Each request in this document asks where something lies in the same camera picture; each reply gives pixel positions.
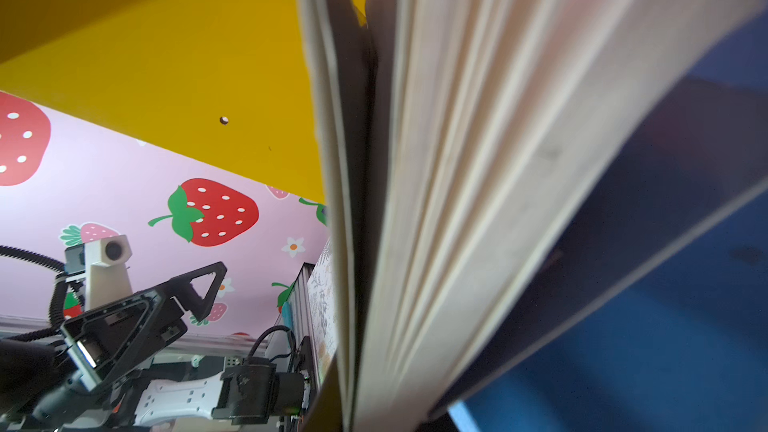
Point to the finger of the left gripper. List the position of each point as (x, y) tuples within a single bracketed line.
[(196, 291)]

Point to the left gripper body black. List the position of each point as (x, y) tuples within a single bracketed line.
[(103, 345)]

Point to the dark portrait cover book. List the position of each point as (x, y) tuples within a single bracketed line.
[(457, 139)]

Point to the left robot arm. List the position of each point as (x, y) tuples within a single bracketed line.
[(248, 391)]

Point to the yellow pink blue bookshelf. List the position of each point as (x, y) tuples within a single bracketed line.
[(189, 127)]

